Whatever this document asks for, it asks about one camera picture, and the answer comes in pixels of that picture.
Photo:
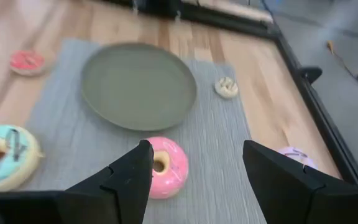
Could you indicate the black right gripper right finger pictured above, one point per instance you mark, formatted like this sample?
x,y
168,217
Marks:
x,y
278,186

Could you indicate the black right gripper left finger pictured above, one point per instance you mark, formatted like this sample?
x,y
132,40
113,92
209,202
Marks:
x,y
126,186

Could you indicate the large lilac frosted donut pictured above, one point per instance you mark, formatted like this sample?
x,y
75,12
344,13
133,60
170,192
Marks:
x,y
297,154

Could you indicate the large pink frosted donut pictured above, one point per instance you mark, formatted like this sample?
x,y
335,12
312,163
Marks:
x,y
174,174

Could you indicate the large mint frosted donut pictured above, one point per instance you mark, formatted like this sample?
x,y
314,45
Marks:
x,y
26,146

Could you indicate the small cream frosted donut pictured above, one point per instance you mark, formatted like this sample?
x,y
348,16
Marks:
x,y
226,88

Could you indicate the grey woven placemat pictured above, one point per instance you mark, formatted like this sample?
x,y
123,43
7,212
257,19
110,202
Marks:
x,y
73,140

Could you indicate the olive green plate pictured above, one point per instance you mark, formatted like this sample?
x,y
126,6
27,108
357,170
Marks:
x,y
138,87

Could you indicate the black aluminium table frame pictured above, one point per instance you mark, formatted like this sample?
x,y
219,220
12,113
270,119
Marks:
x,y
322,118

